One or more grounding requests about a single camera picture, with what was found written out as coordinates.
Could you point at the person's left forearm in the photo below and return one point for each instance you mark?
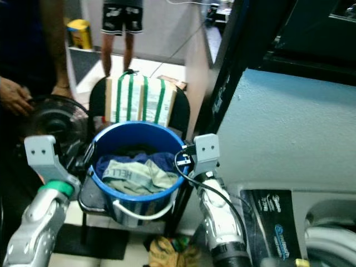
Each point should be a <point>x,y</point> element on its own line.
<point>54,44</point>

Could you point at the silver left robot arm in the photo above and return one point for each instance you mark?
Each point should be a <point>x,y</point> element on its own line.
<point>33,222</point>

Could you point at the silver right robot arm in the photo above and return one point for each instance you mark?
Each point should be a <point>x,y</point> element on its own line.
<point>219,222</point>

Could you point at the grey washing machine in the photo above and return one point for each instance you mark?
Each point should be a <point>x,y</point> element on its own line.
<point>325,194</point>

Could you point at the person's left hand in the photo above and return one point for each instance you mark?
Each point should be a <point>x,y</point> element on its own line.
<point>61,90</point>

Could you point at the person's right hand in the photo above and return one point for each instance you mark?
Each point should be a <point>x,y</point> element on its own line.
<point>14,97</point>

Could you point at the black chair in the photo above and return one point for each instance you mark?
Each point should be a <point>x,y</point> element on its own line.
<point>181,114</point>

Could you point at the black round fan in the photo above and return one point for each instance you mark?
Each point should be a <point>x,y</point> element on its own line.
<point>58,119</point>

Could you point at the pale green printed garment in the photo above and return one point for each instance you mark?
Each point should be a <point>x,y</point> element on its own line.
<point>133,175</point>

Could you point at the blue plastic bucket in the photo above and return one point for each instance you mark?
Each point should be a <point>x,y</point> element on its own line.
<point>139,130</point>

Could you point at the black floor mat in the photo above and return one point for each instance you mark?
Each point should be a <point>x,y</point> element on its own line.
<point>94,242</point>

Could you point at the yellow crumpled bag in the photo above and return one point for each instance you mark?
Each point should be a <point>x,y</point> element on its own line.
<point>164,253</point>

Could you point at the black washer control panel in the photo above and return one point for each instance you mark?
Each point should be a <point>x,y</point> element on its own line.
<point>272,222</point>

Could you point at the yellow container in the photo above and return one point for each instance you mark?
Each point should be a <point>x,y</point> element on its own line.
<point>80,33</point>

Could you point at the person with tattooed hand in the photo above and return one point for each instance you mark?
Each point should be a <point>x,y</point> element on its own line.
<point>28,33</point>

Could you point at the person in black shorts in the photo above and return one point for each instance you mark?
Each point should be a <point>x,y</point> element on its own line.
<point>122,19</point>

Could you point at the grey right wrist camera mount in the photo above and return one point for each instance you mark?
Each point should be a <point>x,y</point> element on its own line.
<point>206,147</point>

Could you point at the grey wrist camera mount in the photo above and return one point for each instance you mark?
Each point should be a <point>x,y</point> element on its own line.
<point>206,147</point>
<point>41,153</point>

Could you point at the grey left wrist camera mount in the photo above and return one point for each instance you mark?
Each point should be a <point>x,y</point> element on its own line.
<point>41,153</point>

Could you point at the black door frame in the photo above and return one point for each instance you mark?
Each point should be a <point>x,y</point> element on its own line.
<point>228,72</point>

